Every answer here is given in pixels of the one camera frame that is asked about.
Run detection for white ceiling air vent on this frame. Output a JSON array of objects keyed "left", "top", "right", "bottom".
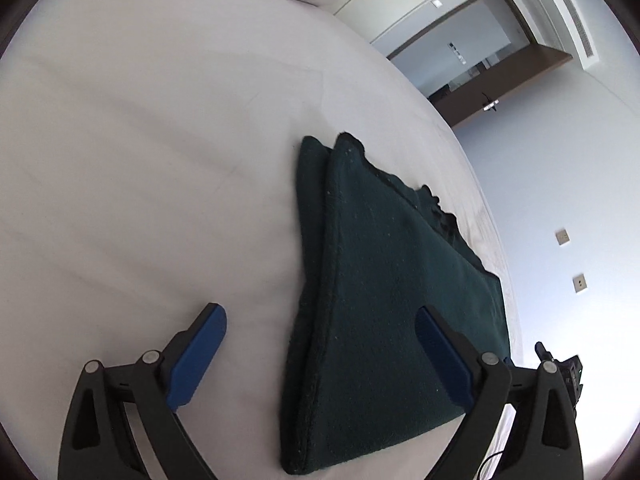
[{"left": 548, "top": 0, "right": 597, "bottom": 59}]

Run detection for bed with beige sheet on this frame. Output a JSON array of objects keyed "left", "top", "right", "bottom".
[{"left": 0, "top": 0, "right": 523, "bottom": 480}]

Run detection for black cable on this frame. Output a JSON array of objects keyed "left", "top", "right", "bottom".
[{"left": 475, "top": 452, "right": 507, "bottom": 480}]

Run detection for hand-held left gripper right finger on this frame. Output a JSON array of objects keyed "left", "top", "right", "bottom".
[{"left": 416, "top": 304, "right": 586, "bottom": 480}]

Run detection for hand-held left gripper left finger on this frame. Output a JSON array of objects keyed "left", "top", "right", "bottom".
[{"left": 58, "top": 302, "right": 228, "bottom": 480}]

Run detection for dark green sweater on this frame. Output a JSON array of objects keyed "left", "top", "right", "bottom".
[{"left": 280, "top": 131, "right": 504, "bottom": 476}]

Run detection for brown wooden door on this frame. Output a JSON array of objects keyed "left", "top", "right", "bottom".
[{"left": 447, "top": 44, "right": 574, "bottom": 130}]

